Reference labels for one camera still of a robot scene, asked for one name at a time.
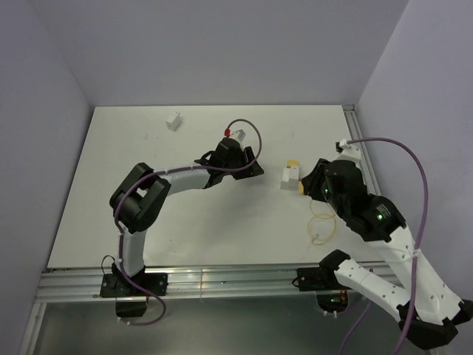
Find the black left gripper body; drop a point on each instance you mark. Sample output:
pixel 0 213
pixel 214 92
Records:
pixel 238 162

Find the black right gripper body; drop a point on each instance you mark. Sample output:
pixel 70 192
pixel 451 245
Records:
pixel 328 197

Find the white cube socket adapter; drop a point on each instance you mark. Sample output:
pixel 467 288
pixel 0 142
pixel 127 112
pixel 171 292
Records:
pixel 290 178

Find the yellow dual USB charger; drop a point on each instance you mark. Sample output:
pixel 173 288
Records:
pixel 292 164

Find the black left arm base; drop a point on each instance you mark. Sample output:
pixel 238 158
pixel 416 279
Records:
pixel 115 286

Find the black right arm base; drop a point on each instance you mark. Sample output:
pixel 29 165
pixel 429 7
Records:
pixel 316 279

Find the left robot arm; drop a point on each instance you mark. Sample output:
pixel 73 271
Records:
pixel 137 202

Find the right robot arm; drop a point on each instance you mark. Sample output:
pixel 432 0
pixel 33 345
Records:
pixel 422 304

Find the white USB charger far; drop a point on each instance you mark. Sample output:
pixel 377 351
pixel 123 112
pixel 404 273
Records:
pixel 173 121

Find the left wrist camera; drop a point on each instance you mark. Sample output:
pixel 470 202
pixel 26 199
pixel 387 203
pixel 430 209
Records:
pixel 236 135

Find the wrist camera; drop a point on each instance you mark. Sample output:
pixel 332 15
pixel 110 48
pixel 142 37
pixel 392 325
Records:
pixel 348 152
pixel 236 135

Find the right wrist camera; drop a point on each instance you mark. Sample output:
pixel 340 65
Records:
pixel 348 152

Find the aluminium front rail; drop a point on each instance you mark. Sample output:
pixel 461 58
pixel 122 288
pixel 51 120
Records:
pixel 199 282

